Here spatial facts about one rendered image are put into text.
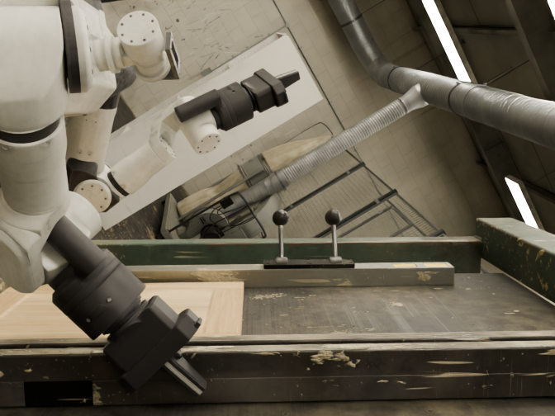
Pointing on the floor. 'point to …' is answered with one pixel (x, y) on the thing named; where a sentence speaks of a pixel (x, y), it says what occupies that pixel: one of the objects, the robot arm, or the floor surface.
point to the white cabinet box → (265, 121)
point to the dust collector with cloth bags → (235, 198)
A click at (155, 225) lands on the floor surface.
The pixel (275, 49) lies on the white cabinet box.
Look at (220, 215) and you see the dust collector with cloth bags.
